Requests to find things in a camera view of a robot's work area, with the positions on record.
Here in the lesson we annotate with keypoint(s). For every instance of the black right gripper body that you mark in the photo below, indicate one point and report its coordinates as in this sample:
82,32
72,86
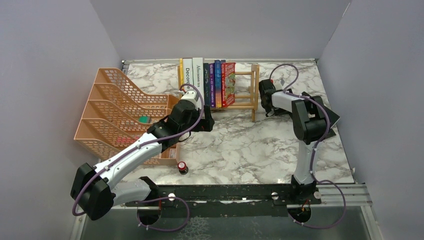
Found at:
268,108

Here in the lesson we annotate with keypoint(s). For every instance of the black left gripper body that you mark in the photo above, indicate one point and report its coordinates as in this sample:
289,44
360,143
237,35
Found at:
194,117

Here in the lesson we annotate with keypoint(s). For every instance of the purple 52-Storey Treehouse book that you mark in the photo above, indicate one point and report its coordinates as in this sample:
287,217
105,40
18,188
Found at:
212,85

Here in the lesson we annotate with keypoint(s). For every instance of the Afternoon tea coffee cover book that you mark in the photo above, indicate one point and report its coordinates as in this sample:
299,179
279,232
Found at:
198,75

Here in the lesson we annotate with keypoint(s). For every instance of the red 13-Storey Treehouse book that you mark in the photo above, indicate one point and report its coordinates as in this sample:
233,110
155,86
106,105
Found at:
228,82

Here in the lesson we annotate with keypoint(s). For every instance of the white Furniture Decorate book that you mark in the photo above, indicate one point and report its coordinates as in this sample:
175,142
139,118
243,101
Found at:
188,71

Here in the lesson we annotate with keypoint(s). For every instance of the floral Little Women book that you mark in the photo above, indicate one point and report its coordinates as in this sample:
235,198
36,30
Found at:
206,84

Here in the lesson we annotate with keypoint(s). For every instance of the blue Jane Eyre book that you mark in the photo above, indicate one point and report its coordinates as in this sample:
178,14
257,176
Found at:
218,83

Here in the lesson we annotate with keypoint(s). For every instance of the black Moon and Sixpence book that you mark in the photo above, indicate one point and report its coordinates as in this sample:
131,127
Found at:
316,114

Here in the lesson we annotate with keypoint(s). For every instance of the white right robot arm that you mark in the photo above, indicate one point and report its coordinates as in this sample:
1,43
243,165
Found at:
311,124

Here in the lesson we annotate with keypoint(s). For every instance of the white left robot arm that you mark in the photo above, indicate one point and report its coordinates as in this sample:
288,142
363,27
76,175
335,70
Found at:
96,189

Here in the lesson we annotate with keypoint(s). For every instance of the wooden book rack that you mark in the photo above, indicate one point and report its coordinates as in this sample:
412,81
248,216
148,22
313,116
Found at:
246,90

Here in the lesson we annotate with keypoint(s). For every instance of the green eraser in organizer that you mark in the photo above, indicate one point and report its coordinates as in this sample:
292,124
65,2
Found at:
145,119

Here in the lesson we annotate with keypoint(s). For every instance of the thin yellow book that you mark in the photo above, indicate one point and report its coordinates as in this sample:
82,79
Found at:
181,74

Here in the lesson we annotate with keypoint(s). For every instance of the red capped small bottle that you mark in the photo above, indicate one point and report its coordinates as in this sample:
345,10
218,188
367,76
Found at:
182,168

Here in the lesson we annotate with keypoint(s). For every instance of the orange plastic file organizer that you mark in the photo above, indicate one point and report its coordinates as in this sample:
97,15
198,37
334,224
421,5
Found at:
112,110

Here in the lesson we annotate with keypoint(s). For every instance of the pink highlighter in organizer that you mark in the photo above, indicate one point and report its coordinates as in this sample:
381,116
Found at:
123,142

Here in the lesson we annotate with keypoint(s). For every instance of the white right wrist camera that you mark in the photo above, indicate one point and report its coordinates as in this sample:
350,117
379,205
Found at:
278,85

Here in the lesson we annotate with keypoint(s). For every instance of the black metal base rail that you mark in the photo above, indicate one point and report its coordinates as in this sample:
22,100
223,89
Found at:
228,200

